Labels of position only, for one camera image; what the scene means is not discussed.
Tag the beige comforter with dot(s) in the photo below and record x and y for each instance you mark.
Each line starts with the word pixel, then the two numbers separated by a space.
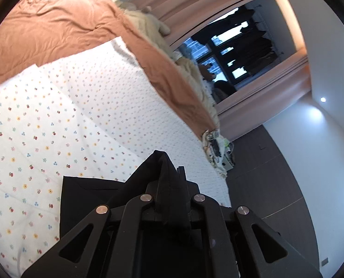
pixel 189 72

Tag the white fringed cloth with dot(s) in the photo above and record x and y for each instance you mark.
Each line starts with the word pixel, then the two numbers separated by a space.
pixel 208 139

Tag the window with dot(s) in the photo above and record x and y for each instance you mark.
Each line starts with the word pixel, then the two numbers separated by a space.
pixel 232 55

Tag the wall socket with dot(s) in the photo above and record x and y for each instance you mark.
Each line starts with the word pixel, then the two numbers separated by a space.
pixel 324 262

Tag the orange blanket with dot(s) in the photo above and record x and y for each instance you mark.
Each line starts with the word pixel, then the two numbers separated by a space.
pixel 59 20

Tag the beige plush toy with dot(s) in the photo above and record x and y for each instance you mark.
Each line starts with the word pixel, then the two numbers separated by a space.
pixel 143 20

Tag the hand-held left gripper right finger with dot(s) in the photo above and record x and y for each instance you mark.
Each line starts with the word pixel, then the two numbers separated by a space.
pixel 200 208

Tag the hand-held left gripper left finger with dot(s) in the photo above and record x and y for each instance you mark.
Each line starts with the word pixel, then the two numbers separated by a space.
pixel 147 205

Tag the white floral bed sheet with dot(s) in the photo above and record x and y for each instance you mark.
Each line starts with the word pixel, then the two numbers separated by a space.
pixel 73 121

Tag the brown plush toy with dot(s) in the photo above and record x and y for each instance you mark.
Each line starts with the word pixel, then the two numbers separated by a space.
pixel 206 71

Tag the round ceiling spotlight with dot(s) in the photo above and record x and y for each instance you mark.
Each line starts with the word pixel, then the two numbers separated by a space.
pixel 323 99

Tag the white nightstand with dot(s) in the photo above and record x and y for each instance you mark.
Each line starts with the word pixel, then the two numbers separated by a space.
pixel 228 162

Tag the hanging dark clothes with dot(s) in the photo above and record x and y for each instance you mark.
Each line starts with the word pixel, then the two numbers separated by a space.
pixel 258 46

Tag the black button shirt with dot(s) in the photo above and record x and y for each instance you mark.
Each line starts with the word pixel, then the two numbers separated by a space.
pixel 82 194

